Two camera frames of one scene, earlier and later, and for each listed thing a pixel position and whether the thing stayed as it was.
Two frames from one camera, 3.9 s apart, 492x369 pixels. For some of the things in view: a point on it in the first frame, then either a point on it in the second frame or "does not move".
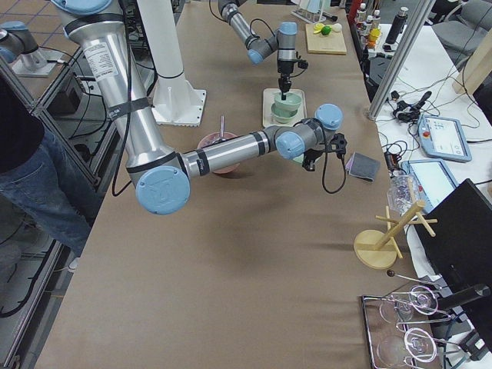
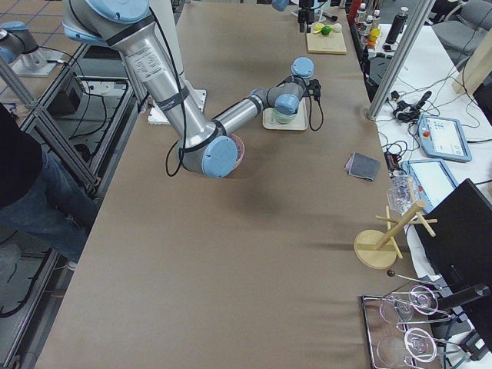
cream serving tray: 269,95 does not move
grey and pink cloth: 363,167 does not move
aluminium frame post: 419,17 does not move
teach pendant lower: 433,177 does not move
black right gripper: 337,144 → 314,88
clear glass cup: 402,193 does not move
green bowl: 300,158 → 283,118
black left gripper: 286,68 → 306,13
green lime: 326,30 does not move
